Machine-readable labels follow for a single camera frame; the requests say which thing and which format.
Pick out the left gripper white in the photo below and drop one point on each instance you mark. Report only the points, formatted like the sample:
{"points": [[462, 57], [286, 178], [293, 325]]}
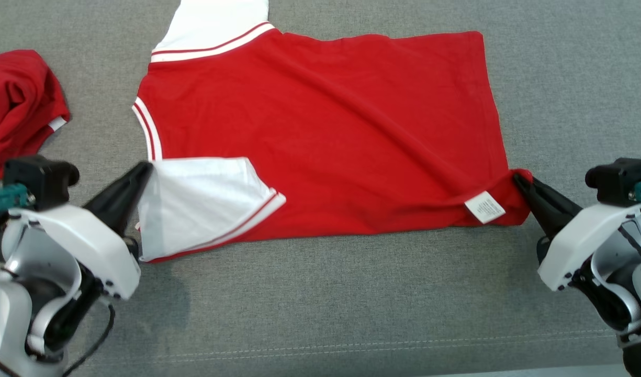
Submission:
{"points": [[90, 246]]}

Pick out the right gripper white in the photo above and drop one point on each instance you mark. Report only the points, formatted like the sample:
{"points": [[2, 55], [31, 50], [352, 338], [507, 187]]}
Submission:
{"points": [[576, 241]]}

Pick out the red shorts white stripe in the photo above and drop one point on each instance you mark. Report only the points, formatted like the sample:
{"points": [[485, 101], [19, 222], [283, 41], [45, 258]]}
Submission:
{"points": [[17, 104]]}

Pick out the red white number jersey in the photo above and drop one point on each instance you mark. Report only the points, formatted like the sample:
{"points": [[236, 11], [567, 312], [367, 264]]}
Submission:
{"points": [[325, 131]]}

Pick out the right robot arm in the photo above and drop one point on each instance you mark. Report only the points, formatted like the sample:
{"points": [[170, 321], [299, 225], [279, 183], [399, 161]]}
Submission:
{"points": [[639, 293]]}

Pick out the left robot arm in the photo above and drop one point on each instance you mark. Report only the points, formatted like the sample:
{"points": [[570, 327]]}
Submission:
{"points": [[6, 314]]}

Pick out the grey fabric sofa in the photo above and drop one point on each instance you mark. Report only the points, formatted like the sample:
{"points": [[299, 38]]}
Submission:
{"points": [[351, 303]]}

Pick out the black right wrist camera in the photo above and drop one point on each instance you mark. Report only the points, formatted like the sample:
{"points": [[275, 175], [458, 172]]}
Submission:
{"points": [[618, 180]]}

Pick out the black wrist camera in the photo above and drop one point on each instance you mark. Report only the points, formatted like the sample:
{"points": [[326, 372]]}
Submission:
{"points": [[618, 180], [37, 178]]}

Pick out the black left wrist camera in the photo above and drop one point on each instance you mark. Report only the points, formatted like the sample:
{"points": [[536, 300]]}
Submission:
{"points": [[37, 178]]}

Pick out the teal left camera connector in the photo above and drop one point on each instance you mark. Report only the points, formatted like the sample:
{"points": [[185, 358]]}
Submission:
{"points": [[6, 198]]}

